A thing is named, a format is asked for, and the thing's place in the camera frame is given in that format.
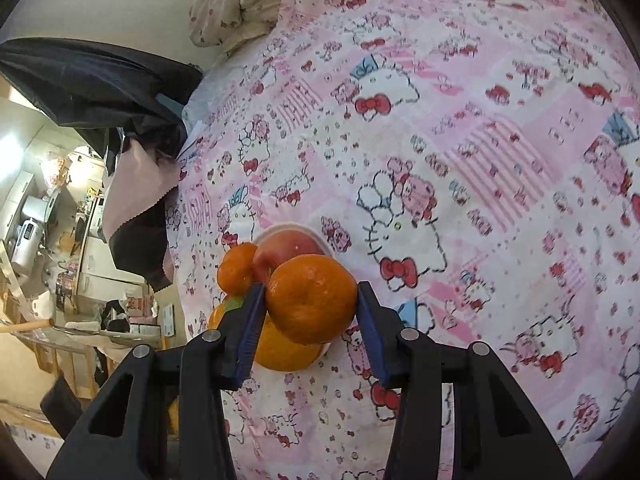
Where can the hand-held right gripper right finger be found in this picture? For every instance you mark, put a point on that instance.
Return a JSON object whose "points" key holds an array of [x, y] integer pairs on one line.
{"points": [[377, 340]]}

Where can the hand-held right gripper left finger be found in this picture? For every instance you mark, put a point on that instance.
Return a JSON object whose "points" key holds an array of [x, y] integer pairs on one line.
{"points": [[247, 340]]}

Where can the green grape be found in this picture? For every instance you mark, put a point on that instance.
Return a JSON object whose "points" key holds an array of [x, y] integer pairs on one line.
{"points": [[233, 303]]}

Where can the large bumpy orange with stem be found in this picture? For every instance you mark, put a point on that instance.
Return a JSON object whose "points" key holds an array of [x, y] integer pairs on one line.
{"points": [[285, 352]]}

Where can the round mandarin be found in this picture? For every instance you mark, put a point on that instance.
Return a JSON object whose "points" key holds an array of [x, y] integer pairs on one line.
{"points": [[310, 300]]}

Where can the small mandarin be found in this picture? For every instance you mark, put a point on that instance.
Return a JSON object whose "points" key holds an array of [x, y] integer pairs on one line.
{"points": [[237, 272]]}

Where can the red apple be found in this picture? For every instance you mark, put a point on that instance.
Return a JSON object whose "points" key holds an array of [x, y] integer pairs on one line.
{"points": [[285, 255]]}

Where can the white cabinet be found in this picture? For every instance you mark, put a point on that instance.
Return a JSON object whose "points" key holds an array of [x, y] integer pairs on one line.
{"points": [[107, 255]]}

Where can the pale pink cloth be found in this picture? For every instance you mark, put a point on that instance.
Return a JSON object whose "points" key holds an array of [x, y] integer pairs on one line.
{"points": [[140, 185]]}

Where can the pink cartoon printed bedsheet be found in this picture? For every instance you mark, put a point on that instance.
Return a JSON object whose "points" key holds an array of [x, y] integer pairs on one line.
{"points": [[450, 160]]}

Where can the wooden stick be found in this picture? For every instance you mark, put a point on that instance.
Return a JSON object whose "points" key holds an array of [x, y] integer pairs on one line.
{"points": [[27, 326]]}

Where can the white kitchen appliance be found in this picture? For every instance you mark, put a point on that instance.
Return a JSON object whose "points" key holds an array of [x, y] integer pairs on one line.
{"points": [[30, 240]]}

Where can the black cloth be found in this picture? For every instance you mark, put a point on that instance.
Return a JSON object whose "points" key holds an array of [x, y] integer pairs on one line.
{"points": [[90, 85]]}

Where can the beige patterned cloth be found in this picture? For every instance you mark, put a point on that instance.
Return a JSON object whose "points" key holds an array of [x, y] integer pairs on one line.
{"points": [[240, 5]]}

